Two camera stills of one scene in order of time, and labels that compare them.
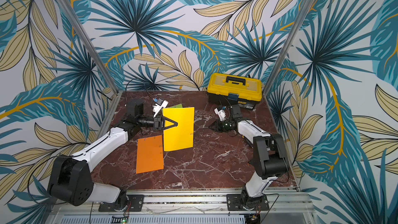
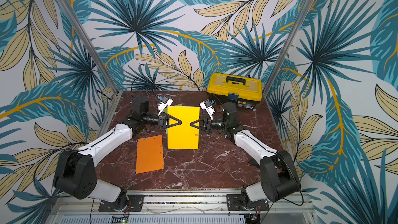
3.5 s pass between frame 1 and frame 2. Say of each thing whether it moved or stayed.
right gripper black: moved
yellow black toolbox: stayed
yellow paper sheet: moved
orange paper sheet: stayed
